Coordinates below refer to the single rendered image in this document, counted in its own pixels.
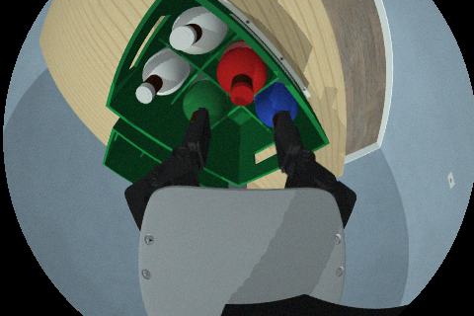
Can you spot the green plastic bottle crate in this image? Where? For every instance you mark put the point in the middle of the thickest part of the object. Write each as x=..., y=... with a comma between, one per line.
x=129, y=162
x=235, y=139

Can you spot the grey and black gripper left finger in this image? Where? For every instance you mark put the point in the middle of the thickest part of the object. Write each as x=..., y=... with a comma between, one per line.
x=181, y=169

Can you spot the white bottle with grey band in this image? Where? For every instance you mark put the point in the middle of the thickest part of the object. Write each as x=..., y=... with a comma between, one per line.
x=197, y=31

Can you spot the blue bottle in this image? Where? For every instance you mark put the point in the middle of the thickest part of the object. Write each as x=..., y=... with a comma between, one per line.
x=272, y=100

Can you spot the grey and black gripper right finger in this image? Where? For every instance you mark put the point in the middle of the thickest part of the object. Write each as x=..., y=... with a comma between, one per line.
x=301, y=167

